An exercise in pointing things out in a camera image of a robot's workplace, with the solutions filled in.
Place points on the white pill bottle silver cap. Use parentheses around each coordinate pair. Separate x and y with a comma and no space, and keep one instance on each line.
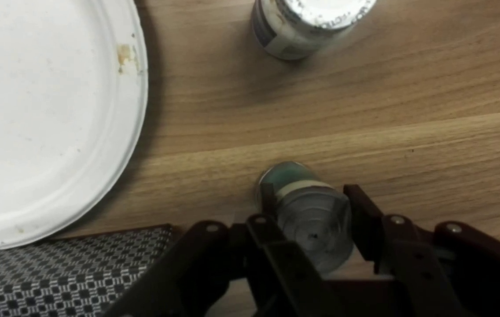
(291,31)

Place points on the small green label bottle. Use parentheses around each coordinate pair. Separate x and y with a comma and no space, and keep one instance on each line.
(309,212)

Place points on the white paper plate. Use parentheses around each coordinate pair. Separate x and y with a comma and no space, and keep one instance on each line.
(73,103)

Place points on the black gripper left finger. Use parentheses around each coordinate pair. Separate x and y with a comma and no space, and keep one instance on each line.
(282,281)

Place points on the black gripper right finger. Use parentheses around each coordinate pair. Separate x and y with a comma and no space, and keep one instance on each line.
(395,246)

